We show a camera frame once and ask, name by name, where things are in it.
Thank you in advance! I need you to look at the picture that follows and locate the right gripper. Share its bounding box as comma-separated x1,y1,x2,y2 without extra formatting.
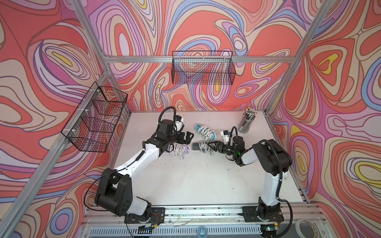
207,141,237,156

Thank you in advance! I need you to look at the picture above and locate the black power strip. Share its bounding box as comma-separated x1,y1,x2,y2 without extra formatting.
192,141,209,153

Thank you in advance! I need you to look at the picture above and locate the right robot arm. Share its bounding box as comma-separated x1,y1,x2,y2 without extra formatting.
207,134,293,238

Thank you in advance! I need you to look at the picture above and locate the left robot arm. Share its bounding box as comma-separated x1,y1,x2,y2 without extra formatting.
94,106,194,221

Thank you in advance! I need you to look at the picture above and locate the metal cup of pens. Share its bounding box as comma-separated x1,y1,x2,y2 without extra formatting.
237,108,257,134

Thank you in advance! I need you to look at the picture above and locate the blue power strip with cord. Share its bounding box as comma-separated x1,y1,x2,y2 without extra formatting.
195,124,216,141

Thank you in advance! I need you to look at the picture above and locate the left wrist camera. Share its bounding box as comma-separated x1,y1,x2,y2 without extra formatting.
174,115,184,132

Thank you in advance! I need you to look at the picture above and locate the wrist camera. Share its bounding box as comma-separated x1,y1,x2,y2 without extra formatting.
220,130,231,145
174,115,184,132

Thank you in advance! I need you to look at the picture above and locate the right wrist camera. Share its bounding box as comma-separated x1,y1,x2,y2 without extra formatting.
220,130,231,145

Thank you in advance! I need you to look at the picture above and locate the purple power strip with cord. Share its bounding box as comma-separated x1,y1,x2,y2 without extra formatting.
165,143,191,160

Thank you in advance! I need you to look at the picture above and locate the black wire basket back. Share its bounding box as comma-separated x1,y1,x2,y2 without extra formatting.
171,50,236,85

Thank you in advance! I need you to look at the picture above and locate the black wire basket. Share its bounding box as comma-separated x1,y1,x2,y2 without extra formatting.
61,82,128,153
171,50,236,85

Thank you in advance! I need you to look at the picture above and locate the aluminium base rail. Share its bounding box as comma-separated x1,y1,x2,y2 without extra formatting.
75,203,335,238

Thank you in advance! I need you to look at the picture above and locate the black wire basket left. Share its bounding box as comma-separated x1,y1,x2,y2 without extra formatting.
61,82,128,153

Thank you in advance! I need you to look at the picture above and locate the aluminium frame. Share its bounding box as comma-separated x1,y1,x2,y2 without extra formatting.
0,0,340,238

